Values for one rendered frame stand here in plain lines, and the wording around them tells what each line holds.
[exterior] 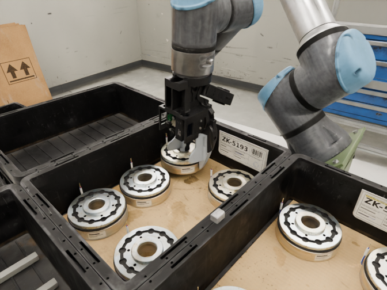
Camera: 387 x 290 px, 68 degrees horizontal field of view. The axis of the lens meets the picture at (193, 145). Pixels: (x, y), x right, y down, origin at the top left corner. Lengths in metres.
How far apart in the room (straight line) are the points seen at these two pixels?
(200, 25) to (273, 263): 0.39
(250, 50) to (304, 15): 2.69
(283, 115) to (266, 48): 2.62
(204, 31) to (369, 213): 0.40
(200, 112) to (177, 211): 0.20
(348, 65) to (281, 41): 2.62
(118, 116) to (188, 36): 0.53
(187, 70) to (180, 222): 0.27
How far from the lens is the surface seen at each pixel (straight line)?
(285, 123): 0.74
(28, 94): 3.23
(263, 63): 3.37
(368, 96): 2.29
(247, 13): 0.55
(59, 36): 3.63
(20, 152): 0.86
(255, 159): 0.62
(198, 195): 0.60
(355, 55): 0.66
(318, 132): 0.73
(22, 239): 0.60
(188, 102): 0.51
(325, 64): 0.66
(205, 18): 0.47
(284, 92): 0.71
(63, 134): 0.90
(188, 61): 0.48
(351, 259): 0.56
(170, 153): 0.64
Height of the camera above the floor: 1.23
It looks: 32 degrees down
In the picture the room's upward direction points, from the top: straight up
